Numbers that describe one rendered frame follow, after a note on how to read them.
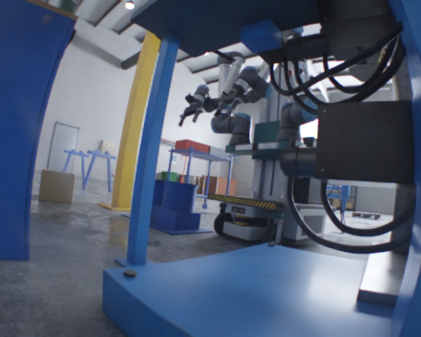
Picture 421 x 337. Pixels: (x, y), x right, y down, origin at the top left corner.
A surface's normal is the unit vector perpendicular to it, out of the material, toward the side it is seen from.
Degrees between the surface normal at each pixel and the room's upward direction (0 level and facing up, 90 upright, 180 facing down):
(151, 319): 90
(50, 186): 90
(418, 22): 90
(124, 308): 90
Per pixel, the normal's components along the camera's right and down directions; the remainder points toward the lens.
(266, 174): -0.77, -0.15
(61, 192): 0.60, 0.01
